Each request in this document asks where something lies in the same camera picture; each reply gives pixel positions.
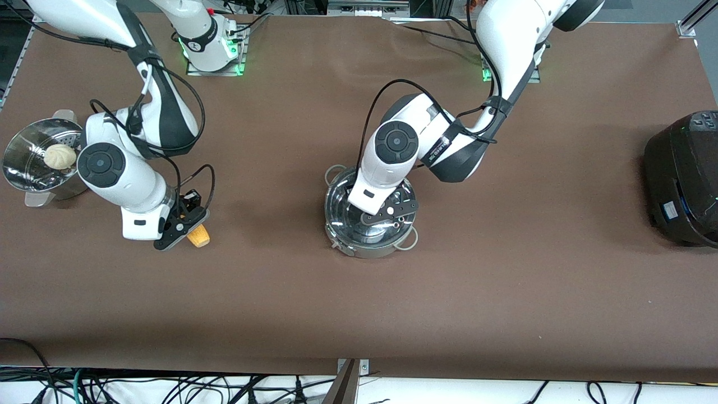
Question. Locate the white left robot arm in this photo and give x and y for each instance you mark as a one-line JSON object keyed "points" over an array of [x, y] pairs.
{"points": [[505, 45]]}

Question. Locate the grey equipment box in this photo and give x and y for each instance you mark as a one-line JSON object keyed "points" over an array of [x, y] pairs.
{"points": [[367, 7]]}

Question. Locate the metal table edge bracket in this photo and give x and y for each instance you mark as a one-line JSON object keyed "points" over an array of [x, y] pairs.
{"points": [[364, 367]]}

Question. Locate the glass pot lid with knob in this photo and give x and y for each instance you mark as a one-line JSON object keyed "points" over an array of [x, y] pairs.
{"points": [[342, 216]]}

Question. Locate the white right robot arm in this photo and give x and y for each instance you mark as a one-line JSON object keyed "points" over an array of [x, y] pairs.
{"points": [[134, 191]]}

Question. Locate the white flat strip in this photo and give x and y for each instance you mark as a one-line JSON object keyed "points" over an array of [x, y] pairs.
{"points": [[415, 21]]}

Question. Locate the brown table mat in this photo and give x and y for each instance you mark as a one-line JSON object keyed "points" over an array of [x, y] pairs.
{"points": [[359, 308]]}

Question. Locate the steel steamer pot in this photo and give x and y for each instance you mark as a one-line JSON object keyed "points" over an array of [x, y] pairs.
{"points": [[22, 163]]}

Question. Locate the white steamed bun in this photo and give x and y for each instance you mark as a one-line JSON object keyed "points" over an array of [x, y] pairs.
{"points": [[59, 157]]}

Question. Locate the left gripper black plate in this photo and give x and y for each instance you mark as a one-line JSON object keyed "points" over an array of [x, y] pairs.
{"points": [[397, 196]]}

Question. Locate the right gripper black plate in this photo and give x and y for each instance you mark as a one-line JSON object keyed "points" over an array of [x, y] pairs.
{"points": [[185, 205]]}

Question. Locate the grey-brown support post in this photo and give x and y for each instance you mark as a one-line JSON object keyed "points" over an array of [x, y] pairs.
{"points": [[345, 390]]}

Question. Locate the black rice cooker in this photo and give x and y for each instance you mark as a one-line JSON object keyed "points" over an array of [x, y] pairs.
{"points": [[684, 168]]}

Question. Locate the aluminium corner bracket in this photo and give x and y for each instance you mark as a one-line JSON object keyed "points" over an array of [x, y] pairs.
{"points": [[687, 28]]}

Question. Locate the yellow corn cob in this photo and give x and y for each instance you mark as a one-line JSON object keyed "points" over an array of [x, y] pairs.
{"points": [[200, 238]]}

